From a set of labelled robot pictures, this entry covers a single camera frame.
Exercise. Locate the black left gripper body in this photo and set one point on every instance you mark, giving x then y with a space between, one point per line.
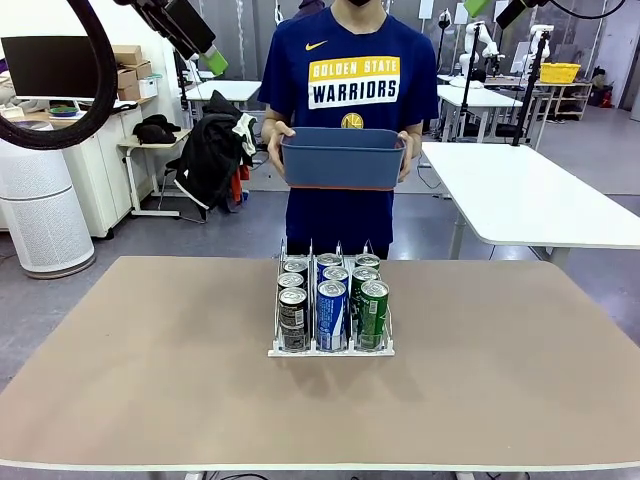
187 27

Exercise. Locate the green right gripper finger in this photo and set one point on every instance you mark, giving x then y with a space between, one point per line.
507 18
477 6

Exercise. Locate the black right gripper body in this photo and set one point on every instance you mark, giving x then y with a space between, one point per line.
532 4

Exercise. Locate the black beverage can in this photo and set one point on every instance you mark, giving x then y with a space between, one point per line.
292 320
291 280
295 264

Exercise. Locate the blue Pocari beverage can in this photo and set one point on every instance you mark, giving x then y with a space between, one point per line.
330 259
335 273
330 320

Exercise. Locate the green Chilsung beverage can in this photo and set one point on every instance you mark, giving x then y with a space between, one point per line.
366 274
368 260
374 320

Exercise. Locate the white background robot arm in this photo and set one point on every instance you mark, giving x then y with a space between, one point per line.
475 45
540 47

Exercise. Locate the person's left forearm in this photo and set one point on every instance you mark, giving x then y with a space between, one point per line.
415 127

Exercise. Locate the person's right forearm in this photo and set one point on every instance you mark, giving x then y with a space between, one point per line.
272 127

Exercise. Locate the person's right hand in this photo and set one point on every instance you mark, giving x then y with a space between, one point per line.
277 150

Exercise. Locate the person's left hand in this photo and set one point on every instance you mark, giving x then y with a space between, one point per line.
411 155

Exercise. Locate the small cardboard box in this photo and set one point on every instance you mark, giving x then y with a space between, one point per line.
144 70

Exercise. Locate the large cardboard box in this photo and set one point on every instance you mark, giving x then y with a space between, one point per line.
126 54

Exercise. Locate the black stand pole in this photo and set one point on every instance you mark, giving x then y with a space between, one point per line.
470 75

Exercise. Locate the small white box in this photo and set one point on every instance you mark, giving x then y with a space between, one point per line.
148 88

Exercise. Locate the yellow plastic crate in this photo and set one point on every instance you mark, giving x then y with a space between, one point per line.
560 72

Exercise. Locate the white cloth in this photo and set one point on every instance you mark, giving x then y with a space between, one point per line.
246 127

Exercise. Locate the white long background table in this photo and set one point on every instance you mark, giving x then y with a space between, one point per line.
480 96

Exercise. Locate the black tripod pole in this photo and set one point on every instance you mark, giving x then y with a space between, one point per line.
530 100

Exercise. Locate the black jacket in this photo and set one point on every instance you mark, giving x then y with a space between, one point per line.
210 150

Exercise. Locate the black clothing pile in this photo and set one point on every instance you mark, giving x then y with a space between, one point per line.
155 130

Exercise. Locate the black keyboard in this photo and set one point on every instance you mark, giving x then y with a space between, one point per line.
127 105

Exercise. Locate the wooden shelf table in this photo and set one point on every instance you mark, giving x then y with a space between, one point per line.
570 95

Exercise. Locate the black chair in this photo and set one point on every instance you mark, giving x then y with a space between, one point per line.
171 163

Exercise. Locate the red floor equipment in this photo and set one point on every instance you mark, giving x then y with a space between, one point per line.
602 96

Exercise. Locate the red orange garment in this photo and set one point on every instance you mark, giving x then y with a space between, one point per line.
243 173

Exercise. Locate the tan side table white legs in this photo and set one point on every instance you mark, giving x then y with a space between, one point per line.
125 144

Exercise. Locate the black computer monitor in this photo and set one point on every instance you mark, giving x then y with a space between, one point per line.
50 65

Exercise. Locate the green item in blue dish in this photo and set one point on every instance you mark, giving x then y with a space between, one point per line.
64 109

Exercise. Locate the white cabinet desk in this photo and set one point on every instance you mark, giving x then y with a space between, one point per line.
100 190

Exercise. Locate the white rounded table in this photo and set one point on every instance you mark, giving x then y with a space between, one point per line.
550 210

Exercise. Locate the person in blue Warriors shirt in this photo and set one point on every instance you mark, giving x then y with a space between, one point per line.
340 215

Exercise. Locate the white cylindrical air purifier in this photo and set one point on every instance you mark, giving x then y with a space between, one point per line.
45 225

